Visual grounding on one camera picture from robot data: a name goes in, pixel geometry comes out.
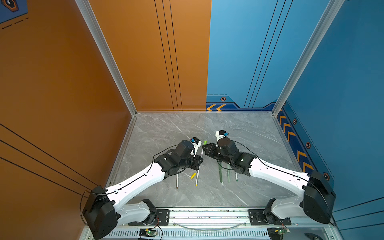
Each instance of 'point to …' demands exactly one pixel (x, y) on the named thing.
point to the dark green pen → (220, 171)
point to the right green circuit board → (282, 231)
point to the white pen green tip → (236, 177)
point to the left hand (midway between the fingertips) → (204, 158)
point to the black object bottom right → (312, 236)
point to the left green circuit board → (147, 232)
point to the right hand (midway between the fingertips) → (199, 149)
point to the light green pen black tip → (228, 175)
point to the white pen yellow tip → (197, 176)
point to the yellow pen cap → (193, 175)
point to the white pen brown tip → (177, 181)
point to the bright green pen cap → (205, 142)
